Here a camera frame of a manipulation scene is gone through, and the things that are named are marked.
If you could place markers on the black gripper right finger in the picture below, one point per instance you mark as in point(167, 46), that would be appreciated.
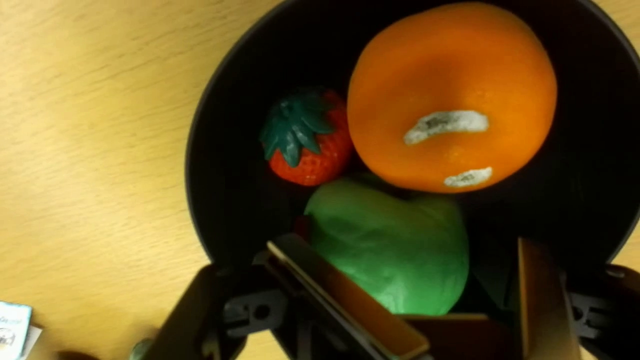
point(547, 330)

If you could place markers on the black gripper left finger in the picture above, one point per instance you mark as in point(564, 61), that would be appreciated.
point(332, 317)

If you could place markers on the green toy pepper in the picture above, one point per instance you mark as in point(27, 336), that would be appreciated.
point(408, 252)

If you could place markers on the black bowl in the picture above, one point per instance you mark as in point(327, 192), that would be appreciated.
point(579, 197)

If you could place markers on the red toy strawberry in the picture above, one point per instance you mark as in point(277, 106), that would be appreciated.
point(307, 136)

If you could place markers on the orange toy fruit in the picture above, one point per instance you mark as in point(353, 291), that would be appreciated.
point(452, 99)

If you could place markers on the white paper tag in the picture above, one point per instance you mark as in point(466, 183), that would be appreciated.
point(18, 334)

